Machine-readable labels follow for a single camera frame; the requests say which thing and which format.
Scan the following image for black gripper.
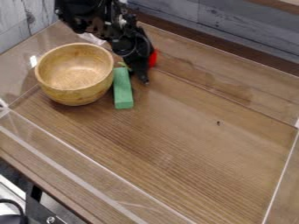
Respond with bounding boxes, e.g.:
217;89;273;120
104;25;154;84

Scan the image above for red plush tomato toy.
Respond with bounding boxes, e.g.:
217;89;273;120
117;48;158;71

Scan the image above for green rectangular block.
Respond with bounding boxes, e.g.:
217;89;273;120
113;67;134;109

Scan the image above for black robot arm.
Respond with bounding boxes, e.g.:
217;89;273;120
53;0;154;84

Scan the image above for wooden bowl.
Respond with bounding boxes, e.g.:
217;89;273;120
34;43;114;106

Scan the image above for clear acrylic corner bracket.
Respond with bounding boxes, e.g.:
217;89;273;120
78;32;106;46

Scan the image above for clear acrylic tray wall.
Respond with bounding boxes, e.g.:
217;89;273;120
0;98;296;224

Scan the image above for black metal table bracket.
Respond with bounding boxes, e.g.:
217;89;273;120
25;185;66;224

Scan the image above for black cable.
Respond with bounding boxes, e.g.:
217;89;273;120
0;199;29;224

